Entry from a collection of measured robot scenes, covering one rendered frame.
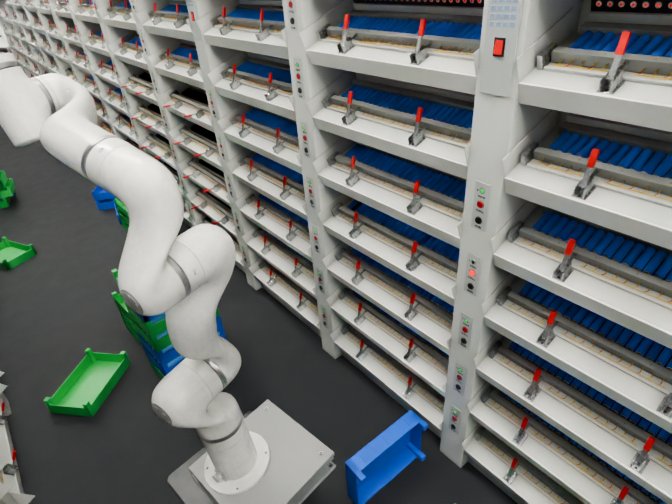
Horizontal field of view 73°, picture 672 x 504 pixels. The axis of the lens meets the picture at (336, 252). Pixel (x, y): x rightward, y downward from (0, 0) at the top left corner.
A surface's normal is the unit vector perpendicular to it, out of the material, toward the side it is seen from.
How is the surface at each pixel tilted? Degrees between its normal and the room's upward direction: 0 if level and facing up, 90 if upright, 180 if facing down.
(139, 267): 49
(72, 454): 0
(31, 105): 73
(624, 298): 20
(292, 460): 4
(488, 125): 90
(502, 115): 90
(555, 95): 110
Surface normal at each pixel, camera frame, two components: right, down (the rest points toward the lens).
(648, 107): -0.70, 0.66
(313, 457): -0.13, -0.82
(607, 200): -0.33, -0.65
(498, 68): -0.77, 0.39
